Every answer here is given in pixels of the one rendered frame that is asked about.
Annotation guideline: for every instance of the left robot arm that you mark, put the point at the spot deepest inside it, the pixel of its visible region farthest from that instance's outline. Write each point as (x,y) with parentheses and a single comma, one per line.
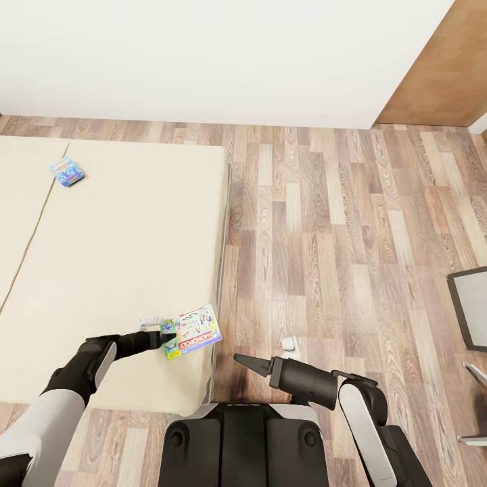
(33,449)

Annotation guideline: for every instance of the board game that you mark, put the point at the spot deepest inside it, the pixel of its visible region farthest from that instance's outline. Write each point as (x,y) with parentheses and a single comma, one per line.
(66,171)
(195,329)

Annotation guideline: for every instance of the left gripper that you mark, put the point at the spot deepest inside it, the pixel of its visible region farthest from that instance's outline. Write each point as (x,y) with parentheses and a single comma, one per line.
(143,341)

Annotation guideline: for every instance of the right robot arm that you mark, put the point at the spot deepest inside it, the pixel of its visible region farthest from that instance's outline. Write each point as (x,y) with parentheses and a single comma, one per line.
(386,455)

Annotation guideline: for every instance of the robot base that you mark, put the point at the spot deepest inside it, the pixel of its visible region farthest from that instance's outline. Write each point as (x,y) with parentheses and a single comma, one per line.
(245,445)

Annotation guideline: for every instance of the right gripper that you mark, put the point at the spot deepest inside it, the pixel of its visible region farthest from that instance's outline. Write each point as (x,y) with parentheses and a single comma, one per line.
(287,374)

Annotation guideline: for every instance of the desk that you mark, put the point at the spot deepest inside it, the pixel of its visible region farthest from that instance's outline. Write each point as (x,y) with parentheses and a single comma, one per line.
(469,292)

